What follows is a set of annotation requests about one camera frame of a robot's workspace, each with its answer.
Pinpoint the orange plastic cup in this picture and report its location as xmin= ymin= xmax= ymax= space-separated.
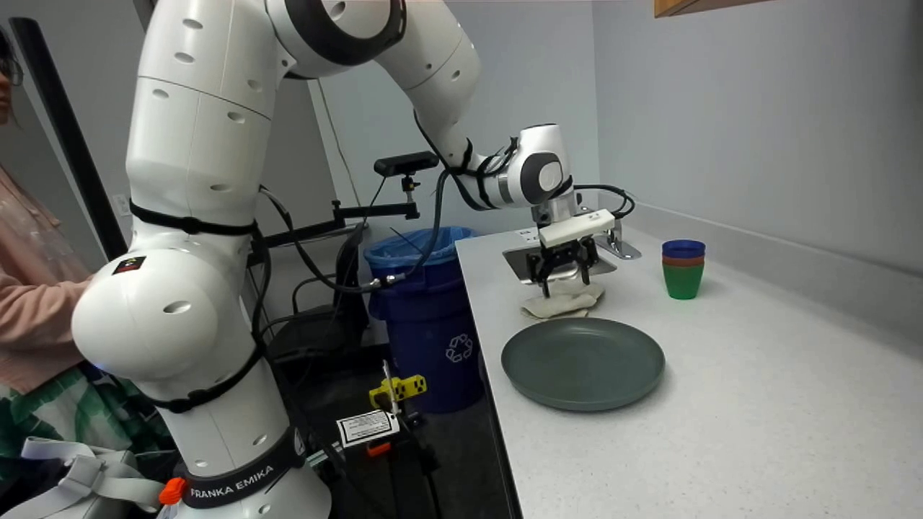
xmin=662 ymin=257 xmax=703 ymax=268

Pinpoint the person in pink top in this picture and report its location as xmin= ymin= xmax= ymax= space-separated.
xmin=0 ymin=27 xmax=175 ymax=519

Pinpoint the green plastic cup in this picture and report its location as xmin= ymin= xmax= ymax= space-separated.
xmin=662 ymin=265 xmax=703 ymax=301

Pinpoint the blue plastic cup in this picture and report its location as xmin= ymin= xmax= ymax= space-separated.
xmin=659 ymin=240 xmax=707 ymax=259

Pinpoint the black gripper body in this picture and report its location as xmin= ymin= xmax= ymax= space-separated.
xmin=530 ymin=240 xmax=596 ymax=282

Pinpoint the yellow clamp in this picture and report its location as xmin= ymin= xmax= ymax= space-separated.
xmin=370 ymin=376 xmax=426 ymax=409

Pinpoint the dark green plate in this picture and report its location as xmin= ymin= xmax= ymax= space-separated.
xmin=502 ymin=318 xmax=665 ymax=412

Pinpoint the blue recycling bin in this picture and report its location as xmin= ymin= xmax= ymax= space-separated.
xmin=365 ymin=227 xmax=482 ymax=415

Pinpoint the stainless steel sink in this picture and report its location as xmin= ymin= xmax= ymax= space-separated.
xmin=504 ymin=243 xmax=612 ymax=282

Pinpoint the chrome faucet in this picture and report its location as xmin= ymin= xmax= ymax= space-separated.
xmin=602 ymin=226 xmax=639 ymax=259

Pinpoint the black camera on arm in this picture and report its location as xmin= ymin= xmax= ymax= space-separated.
xmin=372 ymin=149 xmax=437 ymax=175

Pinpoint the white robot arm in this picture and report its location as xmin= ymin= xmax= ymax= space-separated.
xmin=72 ymin=0 xmax=571 ymax=519

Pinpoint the beige cloth towel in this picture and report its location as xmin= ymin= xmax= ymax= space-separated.
xmin=521 ymin=281 xmax=606 ymax=321

